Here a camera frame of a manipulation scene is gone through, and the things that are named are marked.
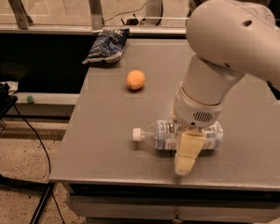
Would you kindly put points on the grey table drawer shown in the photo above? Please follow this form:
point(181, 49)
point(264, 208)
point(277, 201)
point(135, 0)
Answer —
point(145, 209)

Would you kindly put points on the blue chip bag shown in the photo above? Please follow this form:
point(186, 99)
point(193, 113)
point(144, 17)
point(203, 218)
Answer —
point(108, 46)

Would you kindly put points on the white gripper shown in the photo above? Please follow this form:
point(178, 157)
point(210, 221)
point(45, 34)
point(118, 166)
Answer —
point(194, 112)

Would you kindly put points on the clear plastic water bottle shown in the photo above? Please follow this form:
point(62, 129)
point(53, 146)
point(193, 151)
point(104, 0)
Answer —
point(162, 134)

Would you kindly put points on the left metal railing bracket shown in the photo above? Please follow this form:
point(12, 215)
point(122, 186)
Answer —
point(22, 18)

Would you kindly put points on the small green object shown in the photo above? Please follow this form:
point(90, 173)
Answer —
point(30, 99)

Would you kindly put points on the orange fruit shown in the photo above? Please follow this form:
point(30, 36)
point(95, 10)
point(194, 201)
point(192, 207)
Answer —
point(135, 80)

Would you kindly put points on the black stand leg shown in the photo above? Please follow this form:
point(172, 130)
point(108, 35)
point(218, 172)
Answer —
point(42, 189)

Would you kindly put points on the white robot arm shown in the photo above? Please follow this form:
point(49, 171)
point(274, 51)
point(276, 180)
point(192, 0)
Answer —
point(230, 39)

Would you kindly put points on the middle metal railing bracket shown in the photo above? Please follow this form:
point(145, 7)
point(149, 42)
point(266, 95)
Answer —
point(97, 20)

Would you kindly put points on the metal railing bracket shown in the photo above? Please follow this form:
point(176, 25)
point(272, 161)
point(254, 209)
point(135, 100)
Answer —
point(97, 20)
point(22, 18)

